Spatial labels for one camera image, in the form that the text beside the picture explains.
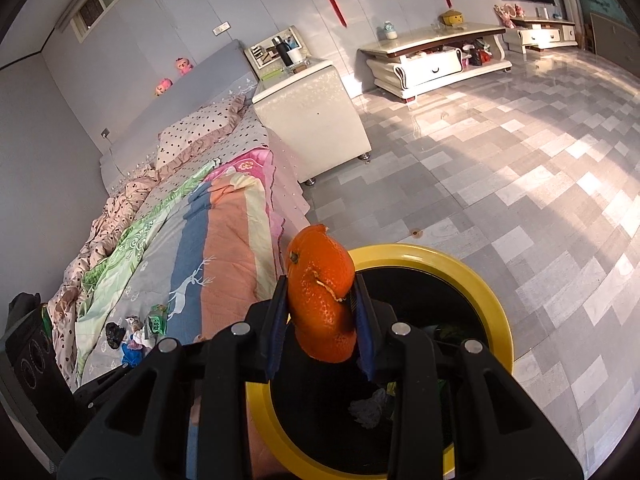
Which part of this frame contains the white coffee table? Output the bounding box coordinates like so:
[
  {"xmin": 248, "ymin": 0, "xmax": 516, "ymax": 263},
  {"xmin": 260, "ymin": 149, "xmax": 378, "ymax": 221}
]
[{"xmin": 357, "ymin": 21, "xmax": 513, "ymax": 103}]

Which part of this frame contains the dark cloth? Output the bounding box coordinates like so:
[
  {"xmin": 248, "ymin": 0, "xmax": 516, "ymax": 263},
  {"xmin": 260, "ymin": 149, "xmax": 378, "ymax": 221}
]
[{"xmin": 7, "ymin": 292, "xmax": 43, "ymax": 331}]

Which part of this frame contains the small green packet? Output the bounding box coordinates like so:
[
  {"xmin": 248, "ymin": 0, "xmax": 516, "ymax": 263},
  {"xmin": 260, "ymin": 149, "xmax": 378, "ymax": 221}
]
[{"xmin": 145, "ymin": 304, "xmax": 171, "ymax": 337}]

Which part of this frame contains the polka dot pillow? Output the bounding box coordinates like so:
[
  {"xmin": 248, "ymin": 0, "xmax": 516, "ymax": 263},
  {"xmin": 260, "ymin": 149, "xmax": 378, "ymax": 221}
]
[{"xmin": 156, "ymin": 94, "xmax": 248, "ymax": 171}]

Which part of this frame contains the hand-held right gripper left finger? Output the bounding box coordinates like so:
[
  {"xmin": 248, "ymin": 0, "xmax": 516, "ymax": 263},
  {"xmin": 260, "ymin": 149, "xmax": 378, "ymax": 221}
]
[{"xmin": 57, "ymin": 276, "xmax": 291, "ymax": 480}]

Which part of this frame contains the white television stand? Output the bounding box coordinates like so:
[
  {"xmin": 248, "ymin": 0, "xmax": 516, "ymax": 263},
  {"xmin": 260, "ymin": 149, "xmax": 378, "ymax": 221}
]
[{"xmin": 502, "ymin": 16, "xmax": 578, "ymax": 56}]

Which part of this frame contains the pink floral blanket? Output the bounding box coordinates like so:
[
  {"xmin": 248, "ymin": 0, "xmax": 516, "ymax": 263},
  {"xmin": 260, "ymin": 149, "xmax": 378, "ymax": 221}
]
[{"xmin": 202, "ymin": 147, "xmax": 286, "ymax": 301}]

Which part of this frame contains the grey bed headboard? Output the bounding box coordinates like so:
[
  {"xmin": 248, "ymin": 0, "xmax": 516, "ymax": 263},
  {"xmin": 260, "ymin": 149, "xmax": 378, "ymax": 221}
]
[{"xmin": 99, "ymin": 39, "xmax": 261, "ymax": 196}]

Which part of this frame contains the orange peel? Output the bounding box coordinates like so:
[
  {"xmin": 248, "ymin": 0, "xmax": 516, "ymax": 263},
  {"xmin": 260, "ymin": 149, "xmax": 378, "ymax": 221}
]
[{"xmin": 285, "ymin": 224, "xmax": 358, "ymax": 363}]

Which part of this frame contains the polka dot bed sheet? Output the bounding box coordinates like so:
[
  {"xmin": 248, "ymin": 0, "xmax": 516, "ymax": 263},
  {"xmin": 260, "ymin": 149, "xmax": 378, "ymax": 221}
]
[{"xmin": 160, "ymin": 107, "xmax": 271, "ymax": 196}]

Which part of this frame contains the white nightstand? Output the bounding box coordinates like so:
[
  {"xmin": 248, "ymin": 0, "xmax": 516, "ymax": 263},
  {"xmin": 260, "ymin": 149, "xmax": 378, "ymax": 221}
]
[{"xmin": 243, "ymin": 25, "xmax": 373, "ymax": 186}]

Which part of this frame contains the pink polka dot duvet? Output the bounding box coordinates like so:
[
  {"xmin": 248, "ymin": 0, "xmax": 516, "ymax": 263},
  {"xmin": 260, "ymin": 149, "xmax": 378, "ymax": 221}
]
[{"xmin": 47, "ymin": 165, "xmax": 161, "ymax": 386}]

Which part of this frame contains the black thermos bottle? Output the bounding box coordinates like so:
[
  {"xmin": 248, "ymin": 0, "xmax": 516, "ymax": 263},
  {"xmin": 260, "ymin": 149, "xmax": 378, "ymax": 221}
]
[{"xmin": 272, "ymin": 36, "xmax": 296, "ymax": 68}]

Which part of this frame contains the pink ornament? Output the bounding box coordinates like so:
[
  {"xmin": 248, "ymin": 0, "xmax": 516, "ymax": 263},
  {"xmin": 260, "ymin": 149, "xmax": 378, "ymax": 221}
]
[{"xmin": 492, "ymin": 4, "xmax": 526, "ymax": 28}]

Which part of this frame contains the black plastic bag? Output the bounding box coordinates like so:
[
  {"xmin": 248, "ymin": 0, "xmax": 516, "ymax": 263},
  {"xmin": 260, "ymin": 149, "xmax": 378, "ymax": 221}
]
[{"xmin": 105, "ymin": 322, "xmax": 127, "ymax": 350}]

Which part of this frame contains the green patterned quilt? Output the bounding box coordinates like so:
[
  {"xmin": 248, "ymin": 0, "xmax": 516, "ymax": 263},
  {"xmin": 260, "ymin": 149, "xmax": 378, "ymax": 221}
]
[{"xmin": 75, "ymin": 160, "xmax": 221, "ymax": 361}]

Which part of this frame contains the yellow rimmed black bin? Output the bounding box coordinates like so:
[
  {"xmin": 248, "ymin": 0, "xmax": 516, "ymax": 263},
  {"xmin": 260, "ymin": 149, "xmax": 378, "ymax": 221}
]
[{"xmin": 245, "ymin": 243, "xmax": 515, "ymax": 480}]

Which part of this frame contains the beige leaning board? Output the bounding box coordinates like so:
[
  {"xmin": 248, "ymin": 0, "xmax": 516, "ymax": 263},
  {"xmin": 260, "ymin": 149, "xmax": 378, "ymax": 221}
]
[{"xmin": 590, "ymin": 10, "xmax": 638, "ymax": 73}]

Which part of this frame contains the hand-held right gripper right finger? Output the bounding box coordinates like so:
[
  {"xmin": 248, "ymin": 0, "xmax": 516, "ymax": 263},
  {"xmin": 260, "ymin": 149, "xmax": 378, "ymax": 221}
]
[{"xmin": 352, "ymin": 280, "xmax": 585, "ymax": 480}]

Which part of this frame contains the small wall window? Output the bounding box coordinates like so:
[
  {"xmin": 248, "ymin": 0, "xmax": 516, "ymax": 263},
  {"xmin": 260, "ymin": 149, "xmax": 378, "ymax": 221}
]
[{"xmin": 65, "ymin": 0, "xmax": 133, "ymax": 43}]

